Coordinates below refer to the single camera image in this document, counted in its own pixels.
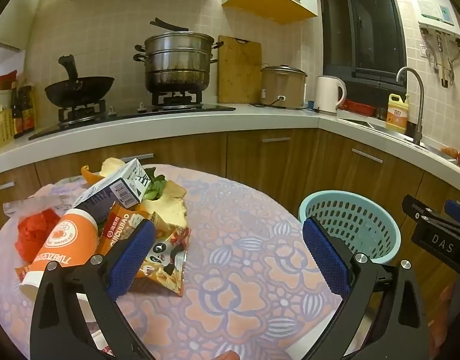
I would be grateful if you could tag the panda print snack packet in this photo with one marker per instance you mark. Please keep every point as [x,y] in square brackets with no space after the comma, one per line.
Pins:
[166,262]

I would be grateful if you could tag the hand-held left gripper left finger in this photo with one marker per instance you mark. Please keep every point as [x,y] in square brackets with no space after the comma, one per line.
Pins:
[130,258]

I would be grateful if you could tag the wooden kitchen base cabinets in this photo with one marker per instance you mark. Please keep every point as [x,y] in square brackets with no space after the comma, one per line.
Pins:
[260,161]

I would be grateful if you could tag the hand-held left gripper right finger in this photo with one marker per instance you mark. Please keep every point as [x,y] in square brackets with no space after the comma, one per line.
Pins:
[325,255]

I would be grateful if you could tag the small pale peel piece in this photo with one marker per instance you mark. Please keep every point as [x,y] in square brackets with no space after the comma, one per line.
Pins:
[111,167]

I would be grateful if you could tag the red tray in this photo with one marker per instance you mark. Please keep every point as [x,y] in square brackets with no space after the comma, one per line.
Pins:
[359,108]

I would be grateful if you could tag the orange snack packet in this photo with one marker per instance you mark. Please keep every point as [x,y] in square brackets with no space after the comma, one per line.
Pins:
[119,225]

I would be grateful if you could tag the yellow detergent bottle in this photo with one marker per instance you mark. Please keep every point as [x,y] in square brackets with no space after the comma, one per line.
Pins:
[396,116]

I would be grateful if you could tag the dark sauce bottle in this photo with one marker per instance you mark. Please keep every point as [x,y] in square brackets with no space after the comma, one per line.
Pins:
[17,116]
[28,112]

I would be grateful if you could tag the orange paper cup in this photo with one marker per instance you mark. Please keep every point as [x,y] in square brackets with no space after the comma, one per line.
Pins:
[64,240]

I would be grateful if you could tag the wooden cutting board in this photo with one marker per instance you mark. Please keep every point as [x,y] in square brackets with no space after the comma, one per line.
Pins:
[239,71]

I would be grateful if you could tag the steel faucet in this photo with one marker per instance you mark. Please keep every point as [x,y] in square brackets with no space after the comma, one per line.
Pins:
[419,120]

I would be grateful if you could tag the black gas stove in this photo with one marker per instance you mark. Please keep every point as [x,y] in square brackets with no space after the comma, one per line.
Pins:
[140,114]

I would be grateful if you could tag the dark and white drink carton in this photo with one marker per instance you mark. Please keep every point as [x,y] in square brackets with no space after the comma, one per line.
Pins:
[113,191]

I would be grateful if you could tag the water heater pipes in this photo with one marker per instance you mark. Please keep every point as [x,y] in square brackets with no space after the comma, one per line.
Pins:
[441,63]

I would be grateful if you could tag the steel steamer pot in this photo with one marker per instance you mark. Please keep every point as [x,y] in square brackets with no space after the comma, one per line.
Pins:
[177,63]

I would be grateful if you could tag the person's right forearm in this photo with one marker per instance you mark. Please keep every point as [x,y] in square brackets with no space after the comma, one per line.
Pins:
[441,311]

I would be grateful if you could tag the black wok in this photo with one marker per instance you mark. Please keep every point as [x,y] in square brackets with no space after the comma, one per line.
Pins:
[79,90]

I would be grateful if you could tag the white water heater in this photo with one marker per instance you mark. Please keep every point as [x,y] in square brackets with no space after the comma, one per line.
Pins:
[436,3]

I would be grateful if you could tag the steel sink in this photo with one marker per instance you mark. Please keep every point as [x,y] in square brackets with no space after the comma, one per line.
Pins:
[376,126]

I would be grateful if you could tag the yellow plastic basket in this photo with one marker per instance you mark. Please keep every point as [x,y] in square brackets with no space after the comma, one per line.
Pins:
[1,131]

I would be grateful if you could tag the beige rice cooker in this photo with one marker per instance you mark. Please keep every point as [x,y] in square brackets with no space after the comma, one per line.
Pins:
[282,88]

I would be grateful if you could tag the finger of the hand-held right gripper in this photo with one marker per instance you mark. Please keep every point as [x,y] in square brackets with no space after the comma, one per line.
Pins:
[456,212]
[417,210]

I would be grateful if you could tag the turquoise plastic basket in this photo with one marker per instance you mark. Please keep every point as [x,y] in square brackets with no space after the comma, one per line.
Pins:
[350,210]

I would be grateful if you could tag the white electric kettle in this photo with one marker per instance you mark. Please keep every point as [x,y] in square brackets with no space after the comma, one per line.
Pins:
[327,95]

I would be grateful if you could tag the clear plastic wrapper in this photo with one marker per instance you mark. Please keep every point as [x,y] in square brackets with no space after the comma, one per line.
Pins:
[38,200]

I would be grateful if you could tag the red plastic bag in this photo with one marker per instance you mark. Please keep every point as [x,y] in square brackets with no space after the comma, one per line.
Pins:
[36,232]

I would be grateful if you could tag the green bok choy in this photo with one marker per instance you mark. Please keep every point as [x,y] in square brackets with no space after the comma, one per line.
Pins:
[155,189]

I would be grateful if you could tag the dark window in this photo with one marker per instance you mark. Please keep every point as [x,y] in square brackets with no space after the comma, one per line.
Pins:
[365,26]

